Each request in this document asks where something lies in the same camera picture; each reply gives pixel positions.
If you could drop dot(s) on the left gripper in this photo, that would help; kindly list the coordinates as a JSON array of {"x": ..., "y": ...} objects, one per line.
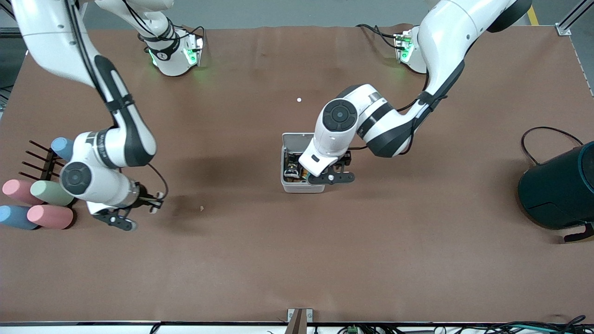
[{"x": 294, "y": 168}]

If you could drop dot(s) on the blue plastic cup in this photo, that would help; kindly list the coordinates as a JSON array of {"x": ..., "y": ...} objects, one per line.
[
  {"x": 16, "y": 217},
  {"x": 61, "y": 147}
]

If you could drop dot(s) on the grey metal table bracket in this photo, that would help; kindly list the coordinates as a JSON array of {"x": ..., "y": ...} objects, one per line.
[{"x": 300, "y": 320}]

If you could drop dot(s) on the right arm base control box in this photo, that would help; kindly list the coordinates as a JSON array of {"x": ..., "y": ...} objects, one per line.
[{"x": 194, "y": 48}]

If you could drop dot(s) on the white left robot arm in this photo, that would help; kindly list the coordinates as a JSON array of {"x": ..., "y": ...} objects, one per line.
[{"x": 445, "y": 37}]

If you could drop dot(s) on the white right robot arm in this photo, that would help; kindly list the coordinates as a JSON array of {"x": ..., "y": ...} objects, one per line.
[{"x": 125, "y": 134}]

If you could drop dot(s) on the green plastic cup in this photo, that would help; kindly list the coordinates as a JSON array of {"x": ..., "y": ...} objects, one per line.
[{"x": 51, "y": 193}]

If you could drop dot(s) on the aluminium frame profile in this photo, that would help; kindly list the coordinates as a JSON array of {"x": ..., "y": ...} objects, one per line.
[
  {"x": 568, "y": 25},
  {"x": 7, "y": 18}
]

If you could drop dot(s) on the beige rubber band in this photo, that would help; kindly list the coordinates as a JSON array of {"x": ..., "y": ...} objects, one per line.
[{"x": 160, "y": 195}]

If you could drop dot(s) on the pink plastic cup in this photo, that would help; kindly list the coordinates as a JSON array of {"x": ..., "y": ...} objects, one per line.
[
  {"x": 17, "y": 191},
  {"x": 50, "y": 216}
]

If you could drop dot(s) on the left arm base control box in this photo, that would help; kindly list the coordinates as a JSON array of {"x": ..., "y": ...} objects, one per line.
[{"x": 403, "y": 46}]

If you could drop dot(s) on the white square lidded bin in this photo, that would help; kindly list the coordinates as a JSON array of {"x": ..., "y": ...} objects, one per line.
[{"x": 301, "y": 188}]

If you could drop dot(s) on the black tissue wrapper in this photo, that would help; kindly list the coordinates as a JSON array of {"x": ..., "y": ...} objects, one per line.
[{"x": 292, "y": 167}]

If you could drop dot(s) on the dark wooden cup rack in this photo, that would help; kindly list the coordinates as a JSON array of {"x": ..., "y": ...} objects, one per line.
[{"x": 48, "y": 168}]

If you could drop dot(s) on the dark teal round device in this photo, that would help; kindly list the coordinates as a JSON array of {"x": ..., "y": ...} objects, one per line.
[{"x": 561, "y": 190}]

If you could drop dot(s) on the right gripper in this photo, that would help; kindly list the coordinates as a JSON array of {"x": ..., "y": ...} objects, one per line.
[{"x": 144, "y": 195}]

